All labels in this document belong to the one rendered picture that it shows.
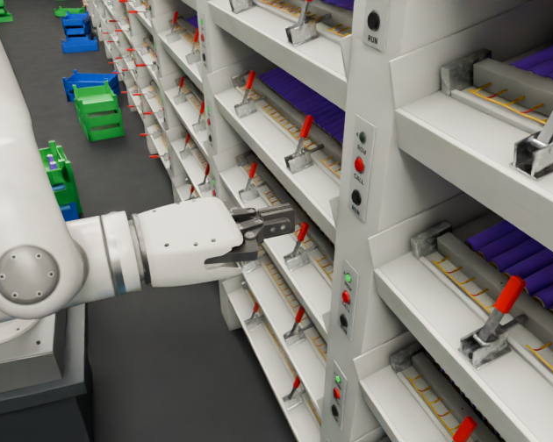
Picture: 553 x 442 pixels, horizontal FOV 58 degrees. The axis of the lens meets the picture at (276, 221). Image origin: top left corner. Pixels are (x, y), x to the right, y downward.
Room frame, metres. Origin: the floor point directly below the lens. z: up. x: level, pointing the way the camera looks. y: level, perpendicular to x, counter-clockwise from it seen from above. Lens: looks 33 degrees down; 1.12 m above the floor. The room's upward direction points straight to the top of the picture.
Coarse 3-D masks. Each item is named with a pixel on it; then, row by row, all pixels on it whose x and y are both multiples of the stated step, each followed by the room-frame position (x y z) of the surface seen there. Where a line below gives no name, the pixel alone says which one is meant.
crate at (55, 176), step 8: (40, 152) 1.66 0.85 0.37; (48, 152) 1.67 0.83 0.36; (56, 152) 1.67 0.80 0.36; (56, 160) 1.66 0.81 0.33; (64, 160) 1.51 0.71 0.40; (48, 168) 1.61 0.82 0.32; (64, 168) 1.51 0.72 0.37; (48, 176) 1.48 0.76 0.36; (56, 176) 1.50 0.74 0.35; (64, 176) 1.51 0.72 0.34; (56, 184) 1.49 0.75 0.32
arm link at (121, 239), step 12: (108, 216) 0.42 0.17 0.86; (120, 216) 0.42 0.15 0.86; (108, 228) 0.40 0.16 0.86; (120, 228) 0.40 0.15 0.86; (132, 228) 0.41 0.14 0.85; (108, 240) 0.39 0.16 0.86; (120, 240) 0.39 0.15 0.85; (132, 240) 0.39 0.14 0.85; (108, 252) 0.38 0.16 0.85; (120, 252) 0.38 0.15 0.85; (132, 252) 0.39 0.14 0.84; (120, 264) 0.38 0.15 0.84; (132, 264) 0.38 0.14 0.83; (120, 276) 0.37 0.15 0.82; (132, 276) 0.38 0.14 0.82; (144, 276) 0.40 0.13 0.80; (120, 288) 0.37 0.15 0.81; (132, 288) 0.38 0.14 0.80
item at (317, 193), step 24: (216, 72) 1.13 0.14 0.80; (240, 72) 1.15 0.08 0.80; (264, 72) 1.17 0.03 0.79; (216, 96) 1.11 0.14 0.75; (240, 96) 1.08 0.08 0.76; (240, 120) 0.96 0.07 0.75; (264, 120) 0.94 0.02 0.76; (264, 144) 0.84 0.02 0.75; (288, 144) 0.82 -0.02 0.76; (312, 168) 0.72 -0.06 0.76; (336, 168) 0.71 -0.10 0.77; (312, 192) 0.66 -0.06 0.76; (336, 192) 0.65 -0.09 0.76; (312, 216) 0.65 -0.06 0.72; (336, 216) 0.56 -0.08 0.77
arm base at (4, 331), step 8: (16, 320) 0.77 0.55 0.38; (24, 320) 0.77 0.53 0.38; (32, 320) 0.78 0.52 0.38; (0, 328) 0.75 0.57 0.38; (8, 328) 0.75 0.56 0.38; (16, 328) 0.75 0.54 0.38; (24, 328) 0.75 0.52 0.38; (0, 336) 0.73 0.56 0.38; (8, 336) 0.73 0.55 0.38; (16, 336) 0.74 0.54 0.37
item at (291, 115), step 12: (252, 84) 1.08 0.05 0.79; (264, 84) 1.05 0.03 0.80; (276, 96) 0.97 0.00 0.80; (264, 108) 0.97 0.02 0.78; (276, 108) 0.95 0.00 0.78; (288, 108) 0.91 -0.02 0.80; (288, 120) 0.90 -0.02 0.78; (300, 120) 0.85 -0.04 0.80; (312, 132) 0.79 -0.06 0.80; (324, 132) 0.79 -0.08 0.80; (312, 144) 0.78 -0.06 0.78; (324, 144) 0.75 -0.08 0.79; (336, 144) 0.74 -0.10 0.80; (336, 156) 0.71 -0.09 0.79
